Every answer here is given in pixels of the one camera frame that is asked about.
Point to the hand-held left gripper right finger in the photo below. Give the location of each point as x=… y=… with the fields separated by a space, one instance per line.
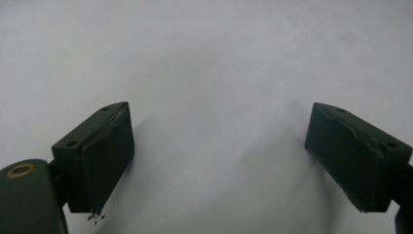
x=354 y=156

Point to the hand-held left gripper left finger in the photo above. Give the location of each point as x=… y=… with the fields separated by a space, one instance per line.
x=97 y=159

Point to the white table mat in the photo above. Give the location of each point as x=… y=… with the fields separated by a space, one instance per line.
x=211 y=65

